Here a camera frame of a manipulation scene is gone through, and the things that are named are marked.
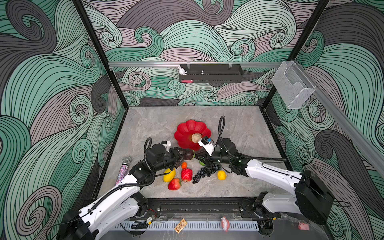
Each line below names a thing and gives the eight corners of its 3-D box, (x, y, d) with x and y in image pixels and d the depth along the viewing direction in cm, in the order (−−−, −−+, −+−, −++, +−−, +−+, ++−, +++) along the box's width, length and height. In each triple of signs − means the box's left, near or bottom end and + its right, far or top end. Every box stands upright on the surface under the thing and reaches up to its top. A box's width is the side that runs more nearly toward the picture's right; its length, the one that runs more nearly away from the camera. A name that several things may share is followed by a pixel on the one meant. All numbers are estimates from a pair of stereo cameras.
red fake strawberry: (168, 190, 81) (167, 187, 78) (169, 180, 85) (168, 178, 81) (181, 190, 81) (180, 188, 78) (181, 180, 85) (181, 178, 81)
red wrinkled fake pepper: (181, 182, 83) (180, 178, 79) (181, 171, 87) (181, 168, 83) (192, 182, 83) (192, 178, 79) (192, 171, 87) (192, 168, 83)
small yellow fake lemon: (217, 180, 84) (218, 178, 82) (216, 172, 87) (217, 170, 84) (226, 180, 84) (227, 178, 82) (224, 172, 87) (226, 170, 84)
